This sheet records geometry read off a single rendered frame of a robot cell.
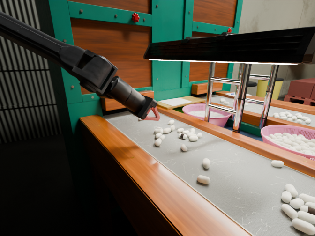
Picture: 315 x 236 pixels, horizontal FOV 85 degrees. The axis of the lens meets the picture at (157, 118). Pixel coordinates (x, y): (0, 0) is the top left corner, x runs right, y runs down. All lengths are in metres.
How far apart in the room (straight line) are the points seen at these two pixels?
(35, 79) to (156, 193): 2.42
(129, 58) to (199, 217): 0.84
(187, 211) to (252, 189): 0.20
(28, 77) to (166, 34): 1.96
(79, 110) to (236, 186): 0.75
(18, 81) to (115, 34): 1.90
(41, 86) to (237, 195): 2.52
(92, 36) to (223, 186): 0.82
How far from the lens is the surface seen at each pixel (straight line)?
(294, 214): 0.48
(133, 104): 0.49
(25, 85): 2.70
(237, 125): 0.76
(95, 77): 0.44
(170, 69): 1.18
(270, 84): 0.94
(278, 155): 0.66
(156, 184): 0.44
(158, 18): 1.12
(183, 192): 0.43
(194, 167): 0.55
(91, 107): 0.95
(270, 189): 0.55
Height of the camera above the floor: 1.06
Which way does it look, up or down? 20 degrees down
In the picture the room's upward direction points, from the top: straight up
